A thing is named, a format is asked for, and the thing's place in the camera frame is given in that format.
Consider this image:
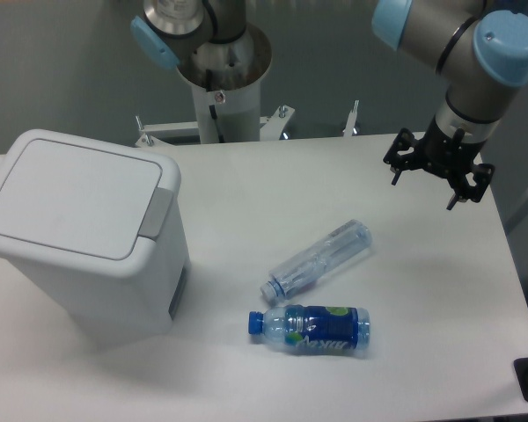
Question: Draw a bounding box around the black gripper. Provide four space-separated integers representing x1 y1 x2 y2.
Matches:
383 118 495 210

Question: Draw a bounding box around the white push-top trash can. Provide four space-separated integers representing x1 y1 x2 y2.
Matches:
0 129 190 341

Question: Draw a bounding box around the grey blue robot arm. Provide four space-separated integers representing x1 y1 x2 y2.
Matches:
130 1 528 203

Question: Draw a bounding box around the clear empty plastic bottle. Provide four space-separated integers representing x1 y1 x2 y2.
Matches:
260 220 372 305

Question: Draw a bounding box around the blue label plastic bottle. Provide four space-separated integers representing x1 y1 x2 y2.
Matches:
247 305 370 354

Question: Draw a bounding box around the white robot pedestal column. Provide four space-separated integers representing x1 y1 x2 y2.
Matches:
178 23 272 117

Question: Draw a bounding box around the black cable on pedestal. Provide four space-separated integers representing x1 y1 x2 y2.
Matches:
204 69 226 144

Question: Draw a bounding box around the white metal base frame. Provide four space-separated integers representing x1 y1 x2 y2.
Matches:
136 100 295 148

